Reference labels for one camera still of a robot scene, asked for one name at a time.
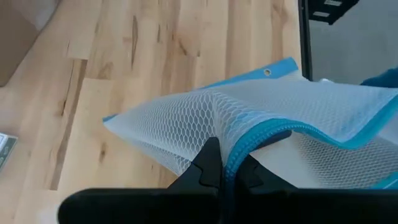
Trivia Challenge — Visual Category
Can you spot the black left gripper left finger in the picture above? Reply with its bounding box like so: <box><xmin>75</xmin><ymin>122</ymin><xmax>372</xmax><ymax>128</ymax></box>
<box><xmin>58</xmin><ymin>136</ymin><xmax>224</xmax><ymax>224</ymax></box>

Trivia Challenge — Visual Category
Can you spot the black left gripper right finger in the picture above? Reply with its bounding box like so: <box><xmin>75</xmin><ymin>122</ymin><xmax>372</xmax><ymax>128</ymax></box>
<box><xmin>233</xmin><ymin>154</ymin><xmax>398</xmax><ymax>224</ymax></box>

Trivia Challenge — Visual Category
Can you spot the blue and white bubble mailer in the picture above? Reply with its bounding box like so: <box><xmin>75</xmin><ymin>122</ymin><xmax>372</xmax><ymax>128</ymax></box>
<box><xmin>102</xmin><ymin>57</ymin><xmax>398</xmax><ymax>190</ymax></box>

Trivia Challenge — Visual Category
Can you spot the small green and white box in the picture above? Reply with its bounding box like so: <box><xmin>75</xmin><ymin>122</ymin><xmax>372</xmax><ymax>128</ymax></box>
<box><xmin>0</xmin><ymin>132</ymin><xmax>19</xmax><ymax>170</ymax></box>

